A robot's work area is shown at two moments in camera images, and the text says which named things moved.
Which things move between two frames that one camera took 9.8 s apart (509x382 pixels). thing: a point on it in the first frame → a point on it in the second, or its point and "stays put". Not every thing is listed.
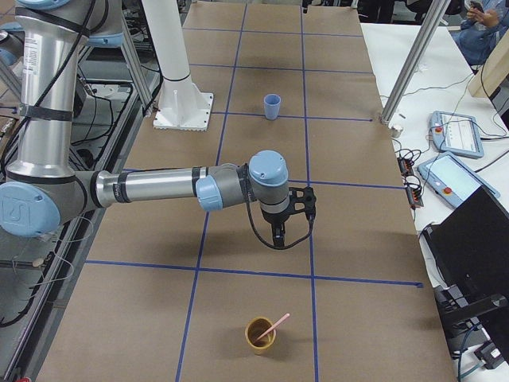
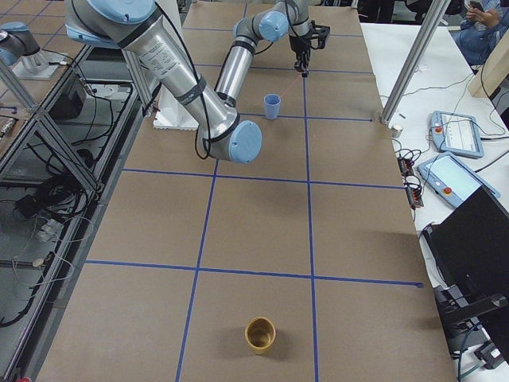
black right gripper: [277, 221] → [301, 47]
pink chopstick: [275, 325] → [291, 85]
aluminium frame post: [439, 9] stays put
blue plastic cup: [272, 106] stays put
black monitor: [468, 253] stays put
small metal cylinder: [396, 130] stays put
